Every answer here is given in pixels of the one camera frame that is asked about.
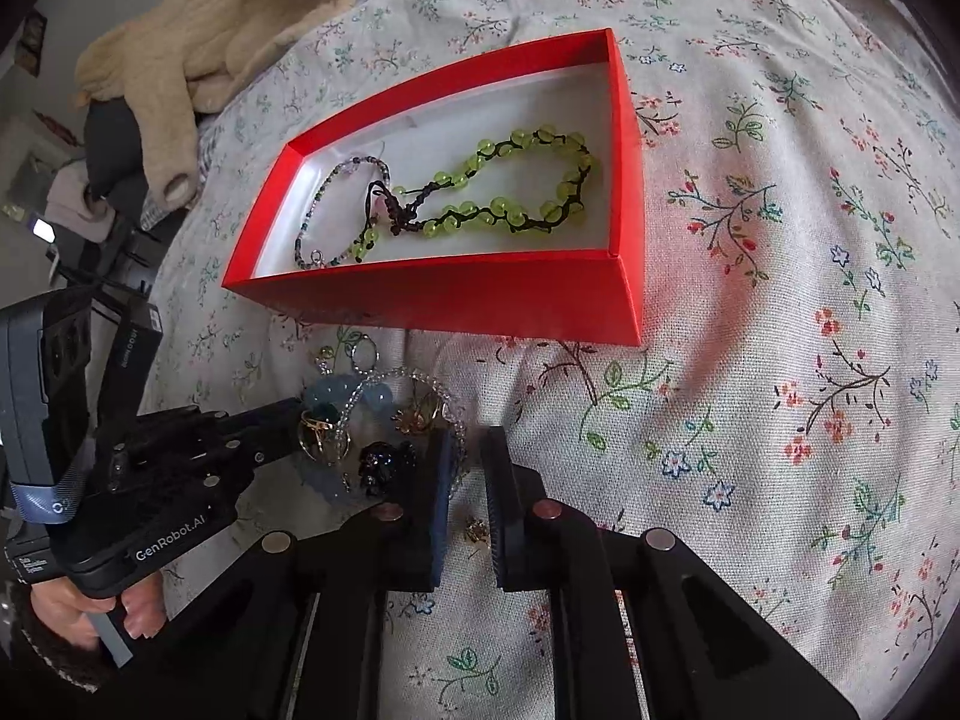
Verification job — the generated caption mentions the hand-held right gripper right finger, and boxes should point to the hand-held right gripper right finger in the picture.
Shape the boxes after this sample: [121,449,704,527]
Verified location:
[478,426,860,720]

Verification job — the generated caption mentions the purple bead bracelet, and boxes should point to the purple bead bracelet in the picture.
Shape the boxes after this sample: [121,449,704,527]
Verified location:
[295,156,395,269]

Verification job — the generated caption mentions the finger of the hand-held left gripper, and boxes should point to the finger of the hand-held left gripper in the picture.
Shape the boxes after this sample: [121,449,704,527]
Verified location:
[109,427,308,500]
[135,397,307,442]

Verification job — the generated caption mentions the beige knit sweater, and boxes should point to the beige knit sweater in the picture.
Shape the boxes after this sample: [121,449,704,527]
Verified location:
[73,0,358,200]

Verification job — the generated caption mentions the red cardboard box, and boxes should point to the red cardboard box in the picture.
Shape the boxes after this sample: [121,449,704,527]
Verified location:
[221,28,644,347]

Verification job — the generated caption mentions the black bead charm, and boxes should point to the black bead charm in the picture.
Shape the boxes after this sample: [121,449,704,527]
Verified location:
[358,441,418,497]

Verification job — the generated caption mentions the gold pendant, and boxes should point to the gold pendant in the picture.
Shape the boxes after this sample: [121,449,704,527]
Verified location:
[394,397,445,436]

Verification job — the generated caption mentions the person's left hand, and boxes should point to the person's left hand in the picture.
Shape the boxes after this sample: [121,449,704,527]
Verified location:
[30,576,167,683]

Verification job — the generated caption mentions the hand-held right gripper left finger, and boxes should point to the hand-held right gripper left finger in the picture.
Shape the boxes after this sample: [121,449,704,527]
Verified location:
[112,427,458,720]

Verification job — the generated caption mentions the floral bedsheet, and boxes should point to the floral bedsheet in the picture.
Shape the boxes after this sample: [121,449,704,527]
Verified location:
[150,0,960,720]

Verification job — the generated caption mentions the black stand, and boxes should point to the black stand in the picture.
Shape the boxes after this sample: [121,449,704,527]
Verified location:
[30,214,175,302]

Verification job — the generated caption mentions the blue bead bracelet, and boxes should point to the blue bead bracelet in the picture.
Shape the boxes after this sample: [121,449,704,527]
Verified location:
[300,373,400,502]

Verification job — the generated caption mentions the dark cloth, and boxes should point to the dark cloth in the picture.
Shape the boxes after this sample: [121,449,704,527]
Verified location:
[81,96,205,235]

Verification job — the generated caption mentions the pale folded cloths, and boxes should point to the pale folded cloths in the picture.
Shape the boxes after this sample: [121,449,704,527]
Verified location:
[41,161,113,230]

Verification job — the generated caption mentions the gold ring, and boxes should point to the gold ring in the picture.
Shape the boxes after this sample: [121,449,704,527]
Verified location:
[298,409,353,462]

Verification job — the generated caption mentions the green bead necklace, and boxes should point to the green bead necklace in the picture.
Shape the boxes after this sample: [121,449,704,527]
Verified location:
[352,122,601,263]

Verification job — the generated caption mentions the clear bead bracelet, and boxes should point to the clear bead bracelet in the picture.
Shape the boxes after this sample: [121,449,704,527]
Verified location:
[330,364,467,482]

